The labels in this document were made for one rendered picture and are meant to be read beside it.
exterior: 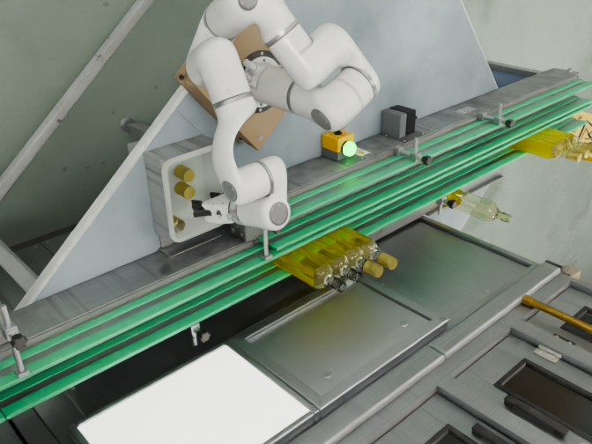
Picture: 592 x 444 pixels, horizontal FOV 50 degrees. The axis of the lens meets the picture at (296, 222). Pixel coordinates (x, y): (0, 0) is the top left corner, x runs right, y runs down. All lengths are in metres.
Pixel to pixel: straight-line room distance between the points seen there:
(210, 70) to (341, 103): 0.29
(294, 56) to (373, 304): 0.74
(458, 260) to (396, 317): 0.42
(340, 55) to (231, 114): 0.29
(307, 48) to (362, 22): 0.62
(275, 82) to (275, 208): 0.34
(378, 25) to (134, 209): 0.94
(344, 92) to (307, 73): 0.09
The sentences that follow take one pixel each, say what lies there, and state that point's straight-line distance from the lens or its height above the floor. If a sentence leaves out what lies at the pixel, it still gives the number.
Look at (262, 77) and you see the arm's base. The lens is 1.56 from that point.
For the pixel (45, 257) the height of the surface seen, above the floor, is 0.21.
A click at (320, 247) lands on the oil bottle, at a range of 1.73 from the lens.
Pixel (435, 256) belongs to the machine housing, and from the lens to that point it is 2.08.
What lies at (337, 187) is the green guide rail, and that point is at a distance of 1.82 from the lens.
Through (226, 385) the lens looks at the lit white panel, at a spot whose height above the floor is 1.11.
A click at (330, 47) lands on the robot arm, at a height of 1.10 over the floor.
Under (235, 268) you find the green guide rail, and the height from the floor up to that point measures 0.94.
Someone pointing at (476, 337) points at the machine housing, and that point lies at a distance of 1.74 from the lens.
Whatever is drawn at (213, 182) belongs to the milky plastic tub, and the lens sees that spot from 1.66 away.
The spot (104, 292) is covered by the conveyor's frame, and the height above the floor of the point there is 0.83.
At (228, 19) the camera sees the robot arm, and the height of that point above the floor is 0.99.
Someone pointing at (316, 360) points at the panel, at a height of 1.19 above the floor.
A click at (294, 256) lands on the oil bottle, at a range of 1.69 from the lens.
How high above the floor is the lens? 2.07
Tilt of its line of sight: 41 degrees down
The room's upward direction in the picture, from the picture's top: 117 degrees clockwise
